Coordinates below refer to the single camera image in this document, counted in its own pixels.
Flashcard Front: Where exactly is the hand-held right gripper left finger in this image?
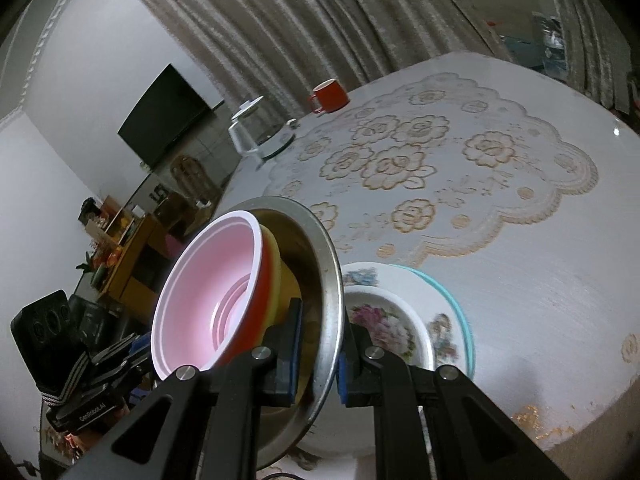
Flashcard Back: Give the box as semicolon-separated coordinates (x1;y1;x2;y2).
62;297;304;480

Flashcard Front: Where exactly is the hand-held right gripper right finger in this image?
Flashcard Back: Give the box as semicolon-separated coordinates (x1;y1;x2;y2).
337;310;568;480

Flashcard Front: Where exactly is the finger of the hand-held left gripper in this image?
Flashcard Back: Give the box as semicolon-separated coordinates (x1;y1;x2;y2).
92;357;152;388
97;332;152;362

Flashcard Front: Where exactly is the yellow bowl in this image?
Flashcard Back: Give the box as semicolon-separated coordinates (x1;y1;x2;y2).
260;225;303;326

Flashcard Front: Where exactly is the stainless steel bowl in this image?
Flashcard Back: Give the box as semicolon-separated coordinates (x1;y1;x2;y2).
212;195;346;471

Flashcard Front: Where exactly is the small white floral plate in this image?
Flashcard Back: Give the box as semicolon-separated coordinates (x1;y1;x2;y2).
344;285;435;371

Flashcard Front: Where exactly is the red plastic bowl pink inside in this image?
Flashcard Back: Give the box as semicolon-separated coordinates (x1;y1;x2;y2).
151;211;273;381

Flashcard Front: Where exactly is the large white plate red print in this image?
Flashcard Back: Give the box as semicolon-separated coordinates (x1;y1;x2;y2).
295;261;463;461

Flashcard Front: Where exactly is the teal plastic plate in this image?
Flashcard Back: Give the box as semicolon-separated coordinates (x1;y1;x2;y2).
387;264;476;381

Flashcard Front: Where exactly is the yellow wooden cabinet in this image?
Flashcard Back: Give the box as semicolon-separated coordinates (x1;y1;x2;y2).
75;195;173;306

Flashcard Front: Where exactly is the wooden chair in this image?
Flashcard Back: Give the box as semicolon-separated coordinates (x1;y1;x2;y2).
167;156;221;208

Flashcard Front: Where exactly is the white electric glass kettle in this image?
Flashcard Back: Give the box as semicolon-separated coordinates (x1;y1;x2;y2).
227;95;299;161

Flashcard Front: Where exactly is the beige floral lace doily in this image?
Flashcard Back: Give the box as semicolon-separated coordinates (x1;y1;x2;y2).
265;72;598;268

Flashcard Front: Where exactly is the red mug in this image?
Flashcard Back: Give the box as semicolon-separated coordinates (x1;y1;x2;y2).
307;79;349;113

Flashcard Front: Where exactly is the beige velvet curtain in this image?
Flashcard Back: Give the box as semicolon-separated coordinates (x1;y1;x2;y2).
117;0;501;111

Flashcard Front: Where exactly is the black wall television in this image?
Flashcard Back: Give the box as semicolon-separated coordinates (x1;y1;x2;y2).
117;63;213;168

